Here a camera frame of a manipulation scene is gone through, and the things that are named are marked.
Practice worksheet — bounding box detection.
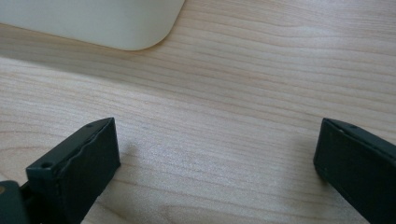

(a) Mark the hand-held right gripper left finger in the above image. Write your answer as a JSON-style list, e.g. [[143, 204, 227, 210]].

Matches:
[[25, 117, 121, 224]]

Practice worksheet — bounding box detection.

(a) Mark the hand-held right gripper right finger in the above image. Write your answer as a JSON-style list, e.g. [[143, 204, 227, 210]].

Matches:
[[312, 118, 396, 224]]

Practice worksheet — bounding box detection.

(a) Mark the white plastic box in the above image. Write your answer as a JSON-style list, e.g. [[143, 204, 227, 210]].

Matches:
[[0, 0, 187, 51]]

